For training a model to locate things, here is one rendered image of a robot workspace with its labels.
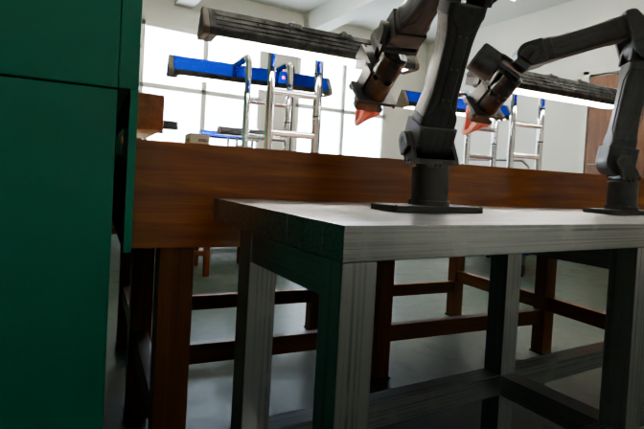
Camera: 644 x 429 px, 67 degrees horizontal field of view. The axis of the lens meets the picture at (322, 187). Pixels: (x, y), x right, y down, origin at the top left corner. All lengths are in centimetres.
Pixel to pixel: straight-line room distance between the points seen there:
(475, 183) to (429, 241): 62
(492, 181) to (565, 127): 538
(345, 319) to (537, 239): 32
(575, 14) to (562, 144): 155
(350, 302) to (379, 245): 7
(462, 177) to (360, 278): 67
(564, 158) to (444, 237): 597
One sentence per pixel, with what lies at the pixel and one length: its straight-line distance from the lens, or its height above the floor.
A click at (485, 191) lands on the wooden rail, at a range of 121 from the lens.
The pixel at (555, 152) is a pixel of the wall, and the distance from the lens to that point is 662.
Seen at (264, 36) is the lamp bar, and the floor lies 106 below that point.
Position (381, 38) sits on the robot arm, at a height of 100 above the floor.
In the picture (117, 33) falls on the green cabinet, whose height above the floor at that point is 92.
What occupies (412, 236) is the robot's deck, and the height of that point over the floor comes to 66.
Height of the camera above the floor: 72
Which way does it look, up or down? 1 degrees down
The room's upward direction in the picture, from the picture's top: 3 degrees clockwise
